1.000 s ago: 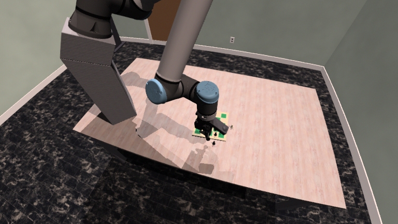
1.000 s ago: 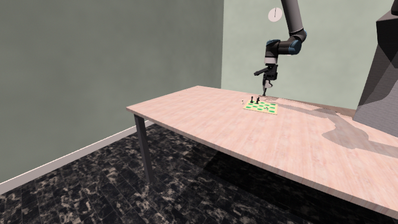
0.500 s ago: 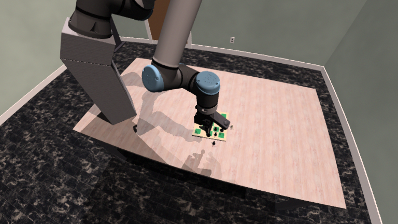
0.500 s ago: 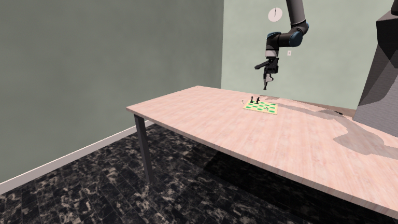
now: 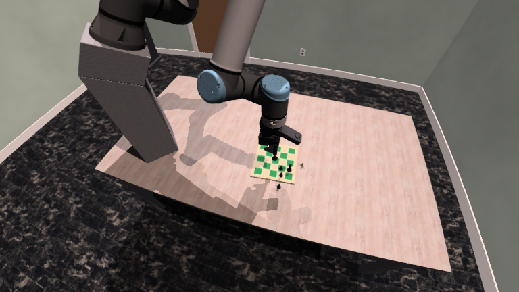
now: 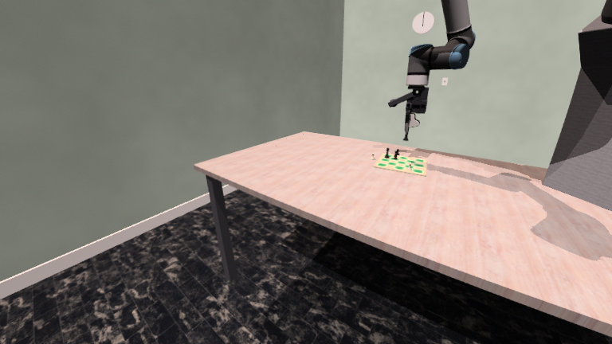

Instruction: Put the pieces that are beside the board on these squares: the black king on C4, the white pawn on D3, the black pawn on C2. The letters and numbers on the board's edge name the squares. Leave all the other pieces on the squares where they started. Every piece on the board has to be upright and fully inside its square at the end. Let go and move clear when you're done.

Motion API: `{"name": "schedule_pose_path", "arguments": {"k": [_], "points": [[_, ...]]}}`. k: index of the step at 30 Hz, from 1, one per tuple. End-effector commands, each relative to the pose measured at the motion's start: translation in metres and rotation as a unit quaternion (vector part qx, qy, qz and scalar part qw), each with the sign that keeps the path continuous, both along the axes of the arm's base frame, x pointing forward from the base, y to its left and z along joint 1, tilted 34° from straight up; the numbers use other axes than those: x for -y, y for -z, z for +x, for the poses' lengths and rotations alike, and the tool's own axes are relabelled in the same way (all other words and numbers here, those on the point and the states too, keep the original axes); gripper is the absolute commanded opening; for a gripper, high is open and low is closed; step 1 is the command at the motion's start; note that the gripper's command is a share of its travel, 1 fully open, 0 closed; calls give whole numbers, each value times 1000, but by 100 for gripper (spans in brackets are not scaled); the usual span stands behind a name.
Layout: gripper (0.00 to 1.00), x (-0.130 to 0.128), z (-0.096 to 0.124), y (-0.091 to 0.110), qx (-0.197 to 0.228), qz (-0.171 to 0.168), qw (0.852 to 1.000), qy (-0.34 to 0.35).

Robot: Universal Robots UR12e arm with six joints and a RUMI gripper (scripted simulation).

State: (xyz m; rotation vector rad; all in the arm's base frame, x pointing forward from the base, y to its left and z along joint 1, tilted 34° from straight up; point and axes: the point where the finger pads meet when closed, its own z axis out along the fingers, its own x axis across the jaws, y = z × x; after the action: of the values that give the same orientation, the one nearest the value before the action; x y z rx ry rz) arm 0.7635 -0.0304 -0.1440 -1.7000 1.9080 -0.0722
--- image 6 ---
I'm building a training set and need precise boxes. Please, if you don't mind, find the green and cream chessboard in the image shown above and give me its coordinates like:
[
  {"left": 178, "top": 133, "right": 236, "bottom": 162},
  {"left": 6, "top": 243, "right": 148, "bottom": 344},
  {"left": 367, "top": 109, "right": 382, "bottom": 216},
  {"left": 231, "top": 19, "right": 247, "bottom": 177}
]
[{"left": 373, "top": 153, "right": 427, "bottom": 177}]

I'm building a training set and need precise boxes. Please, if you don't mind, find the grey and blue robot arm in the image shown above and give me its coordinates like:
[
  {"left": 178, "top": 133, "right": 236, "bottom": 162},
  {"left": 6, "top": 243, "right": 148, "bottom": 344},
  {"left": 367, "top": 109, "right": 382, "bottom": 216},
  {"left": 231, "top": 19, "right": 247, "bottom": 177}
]
[{"left": 388, "top": 0, "right": 612, "bottom": 107}]

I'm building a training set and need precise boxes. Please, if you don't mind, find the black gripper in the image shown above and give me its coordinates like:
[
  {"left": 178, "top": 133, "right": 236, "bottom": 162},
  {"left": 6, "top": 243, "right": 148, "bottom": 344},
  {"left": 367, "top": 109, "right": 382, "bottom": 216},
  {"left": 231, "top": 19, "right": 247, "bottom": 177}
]
[{"left": 405, "top": 86, "right": 429, "bottom": 135}]

